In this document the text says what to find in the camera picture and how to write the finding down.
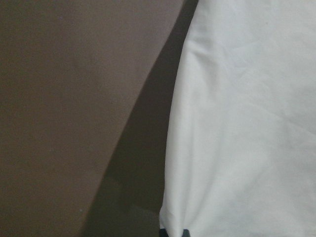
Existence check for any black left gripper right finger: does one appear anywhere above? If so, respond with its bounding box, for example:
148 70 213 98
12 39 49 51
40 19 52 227
182 229 191 237

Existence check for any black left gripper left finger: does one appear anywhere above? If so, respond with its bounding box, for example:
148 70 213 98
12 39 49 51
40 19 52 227
159 229 169 237

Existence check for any cream long-sleeve cat shirt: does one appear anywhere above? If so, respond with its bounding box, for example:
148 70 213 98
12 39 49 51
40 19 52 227
159 0 316 237

